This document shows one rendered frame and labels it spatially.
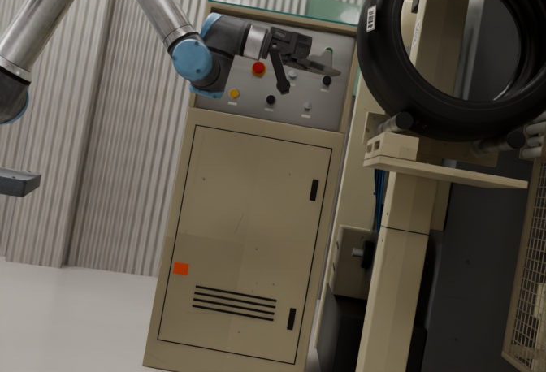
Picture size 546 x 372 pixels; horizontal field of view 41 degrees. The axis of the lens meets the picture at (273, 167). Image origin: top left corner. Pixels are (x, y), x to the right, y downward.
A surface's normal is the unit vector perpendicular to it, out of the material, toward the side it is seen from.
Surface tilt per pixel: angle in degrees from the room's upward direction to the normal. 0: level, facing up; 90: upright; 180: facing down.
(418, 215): 90
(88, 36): 90
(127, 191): 90
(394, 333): 90
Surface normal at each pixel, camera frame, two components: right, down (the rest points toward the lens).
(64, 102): 0.24, 0.02
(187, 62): -0.13, -0.04
